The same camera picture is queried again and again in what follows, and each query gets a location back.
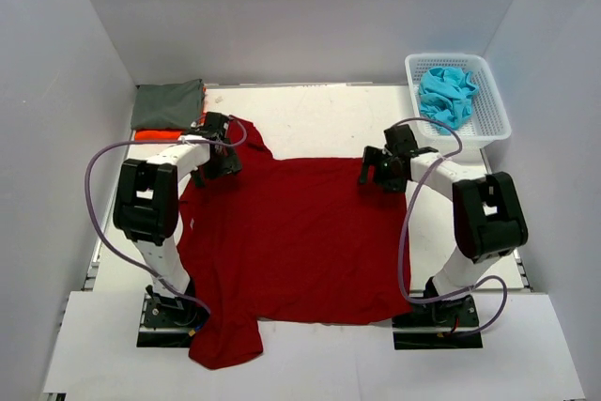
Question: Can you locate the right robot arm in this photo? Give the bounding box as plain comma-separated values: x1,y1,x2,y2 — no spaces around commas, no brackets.
358,120,529,325

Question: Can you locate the white plastic basket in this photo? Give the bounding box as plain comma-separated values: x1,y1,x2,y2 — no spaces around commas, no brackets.
405,53,512,150

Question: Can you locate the crumpled cyan t shirt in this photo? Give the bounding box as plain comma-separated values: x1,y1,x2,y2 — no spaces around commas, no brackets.
418,67,479,135

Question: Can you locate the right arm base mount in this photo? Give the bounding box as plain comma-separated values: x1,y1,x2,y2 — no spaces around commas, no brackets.
392,295,483,351

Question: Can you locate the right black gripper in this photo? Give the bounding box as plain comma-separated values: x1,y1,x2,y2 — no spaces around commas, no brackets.
358,146,408,193

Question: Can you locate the folded orange t shirt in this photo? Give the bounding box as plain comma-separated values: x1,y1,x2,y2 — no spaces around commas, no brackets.
134,113,206,142

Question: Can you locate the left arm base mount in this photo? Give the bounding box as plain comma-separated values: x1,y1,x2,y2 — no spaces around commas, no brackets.
136,285,209,349

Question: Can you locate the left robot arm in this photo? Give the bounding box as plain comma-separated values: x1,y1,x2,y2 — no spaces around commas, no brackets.
113,112,247,325

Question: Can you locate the folded grey t shirt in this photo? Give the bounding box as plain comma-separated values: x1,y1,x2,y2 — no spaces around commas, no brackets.
131,79,206,131

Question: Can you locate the red t shirt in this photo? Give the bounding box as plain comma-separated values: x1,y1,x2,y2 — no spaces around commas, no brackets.
177,121,410,370

